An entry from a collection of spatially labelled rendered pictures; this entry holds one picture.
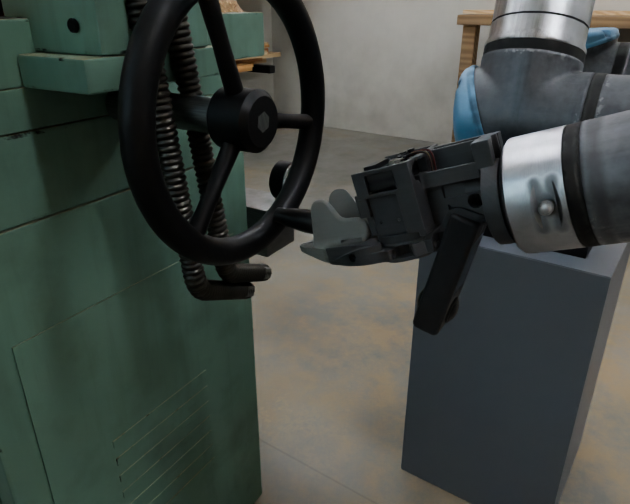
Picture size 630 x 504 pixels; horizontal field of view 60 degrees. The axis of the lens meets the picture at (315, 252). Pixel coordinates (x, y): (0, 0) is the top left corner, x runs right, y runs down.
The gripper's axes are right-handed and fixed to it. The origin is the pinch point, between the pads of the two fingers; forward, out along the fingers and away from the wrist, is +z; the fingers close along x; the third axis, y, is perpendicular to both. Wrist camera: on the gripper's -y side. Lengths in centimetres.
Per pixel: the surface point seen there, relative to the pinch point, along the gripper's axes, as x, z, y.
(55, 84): 11.2, 13.4, 22.1
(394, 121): -337, 148, -7
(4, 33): 11.8, 16.8, 27.8
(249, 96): 1.8, 0.3, 16.0
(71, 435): 14.6, 32.1, -14.0
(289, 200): -6.1, 5.8, 4.6
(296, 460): -32, 47, -56
